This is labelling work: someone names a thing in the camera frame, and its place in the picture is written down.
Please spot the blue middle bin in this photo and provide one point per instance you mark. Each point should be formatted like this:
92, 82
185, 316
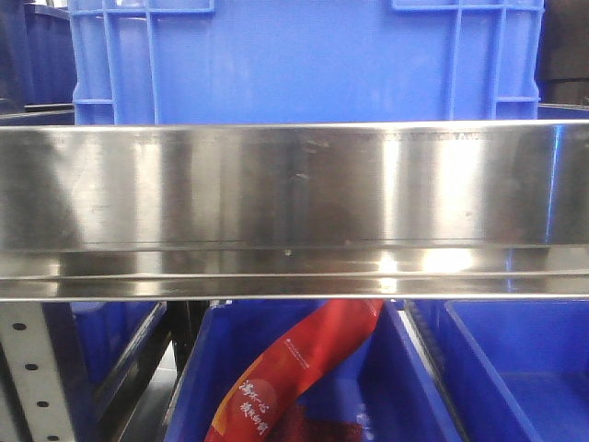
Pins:
382, 392

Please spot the blue bin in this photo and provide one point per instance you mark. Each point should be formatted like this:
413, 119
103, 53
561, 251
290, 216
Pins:
512, 370
382, 392
98, 342

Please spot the blue left bin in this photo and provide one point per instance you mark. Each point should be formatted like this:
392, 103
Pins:
98, 342

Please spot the blue right bin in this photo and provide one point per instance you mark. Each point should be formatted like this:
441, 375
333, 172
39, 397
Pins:
512, 370

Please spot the red printed paper bag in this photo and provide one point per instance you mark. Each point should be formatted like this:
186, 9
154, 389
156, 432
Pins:
290, 366

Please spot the large blue plastic crate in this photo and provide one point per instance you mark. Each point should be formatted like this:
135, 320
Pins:
171, 62

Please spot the stainless steel rail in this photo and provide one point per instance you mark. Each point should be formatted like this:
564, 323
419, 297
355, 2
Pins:
495, 209

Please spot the perforated white metal post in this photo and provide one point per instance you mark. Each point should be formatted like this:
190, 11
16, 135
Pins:
32, 364

